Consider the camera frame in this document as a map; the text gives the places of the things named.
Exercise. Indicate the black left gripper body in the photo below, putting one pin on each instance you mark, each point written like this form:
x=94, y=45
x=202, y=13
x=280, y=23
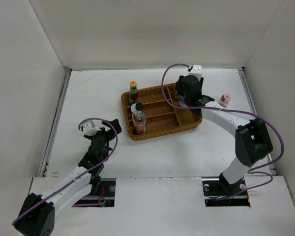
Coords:
x=107, y=134

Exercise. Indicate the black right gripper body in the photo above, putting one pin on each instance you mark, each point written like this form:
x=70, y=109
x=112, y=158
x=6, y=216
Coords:
x=181, y=90

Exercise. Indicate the silver-capped white blue jar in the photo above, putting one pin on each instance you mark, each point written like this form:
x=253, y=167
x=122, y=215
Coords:
x=182, y=102

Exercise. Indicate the dark soy sauce bottle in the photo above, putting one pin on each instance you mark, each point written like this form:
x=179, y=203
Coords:
x=139, y=119

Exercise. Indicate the yellow-capped green-label sauce bottle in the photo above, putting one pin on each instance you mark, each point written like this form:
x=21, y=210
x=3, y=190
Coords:
x=133, y=93

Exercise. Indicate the black-capped pepper grinder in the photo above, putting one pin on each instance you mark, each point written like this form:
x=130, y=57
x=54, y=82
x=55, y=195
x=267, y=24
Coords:
x=175, y=93

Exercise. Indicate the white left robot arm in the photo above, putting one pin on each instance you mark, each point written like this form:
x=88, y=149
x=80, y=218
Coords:
x=39, y=212

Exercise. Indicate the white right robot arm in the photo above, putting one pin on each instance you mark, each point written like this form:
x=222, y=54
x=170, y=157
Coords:
x=252, y=141

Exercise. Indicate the pink-capped spice shaker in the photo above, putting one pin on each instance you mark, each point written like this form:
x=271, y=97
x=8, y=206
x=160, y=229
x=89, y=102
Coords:
x=224, y=100

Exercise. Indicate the woven wicker divided basket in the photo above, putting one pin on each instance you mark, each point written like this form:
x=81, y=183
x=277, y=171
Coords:
x=162, y=119

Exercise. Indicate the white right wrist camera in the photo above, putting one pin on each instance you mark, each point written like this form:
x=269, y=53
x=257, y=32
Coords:
x=196, y=70

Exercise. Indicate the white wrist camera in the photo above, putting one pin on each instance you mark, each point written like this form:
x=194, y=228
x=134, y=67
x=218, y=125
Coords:
x=89, y=128
x=196, y=70

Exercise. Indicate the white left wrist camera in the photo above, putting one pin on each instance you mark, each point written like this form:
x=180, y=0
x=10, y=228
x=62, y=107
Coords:
x=89, y=128

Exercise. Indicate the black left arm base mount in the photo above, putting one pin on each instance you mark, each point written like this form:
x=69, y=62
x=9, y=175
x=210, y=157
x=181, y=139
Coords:
x=102, y=194

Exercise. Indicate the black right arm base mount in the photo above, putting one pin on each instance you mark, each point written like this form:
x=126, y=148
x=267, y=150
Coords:
x=216, y=196

